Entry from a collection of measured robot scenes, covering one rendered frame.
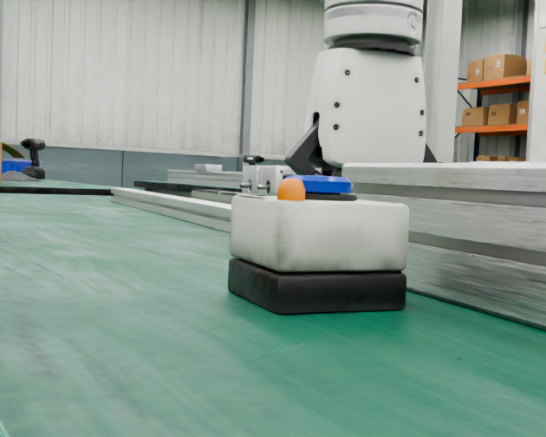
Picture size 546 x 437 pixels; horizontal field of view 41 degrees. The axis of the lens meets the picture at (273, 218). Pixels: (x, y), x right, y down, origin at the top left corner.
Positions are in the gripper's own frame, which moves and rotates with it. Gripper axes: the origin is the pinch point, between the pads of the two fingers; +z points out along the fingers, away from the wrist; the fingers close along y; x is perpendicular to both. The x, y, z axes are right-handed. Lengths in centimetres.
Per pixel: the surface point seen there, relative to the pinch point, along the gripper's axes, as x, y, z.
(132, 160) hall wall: -1138, -211, -19
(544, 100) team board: -247, -247, -51
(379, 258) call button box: 21.1, 10.9, 0.1
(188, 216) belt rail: -47.4, 2.1, 2.2
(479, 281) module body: 22.2, 4.9, 1.2
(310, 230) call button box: 21.1, 15.1, -1.5
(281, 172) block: -89, -30, -5
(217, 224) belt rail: -33.7, 2.1, 2.3
